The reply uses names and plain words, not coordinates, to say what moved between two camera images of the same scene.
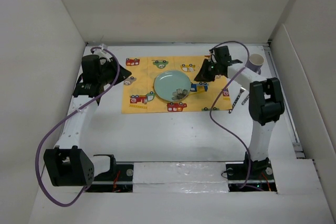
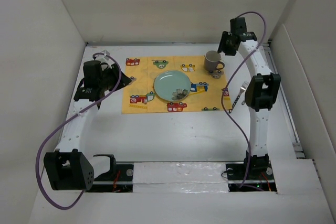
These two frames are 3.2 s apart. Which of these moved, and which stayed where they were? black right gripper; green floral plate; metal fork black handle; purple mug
Moved: purple mug; black right gripper
Stayed: green floral plate; metal fork black handle
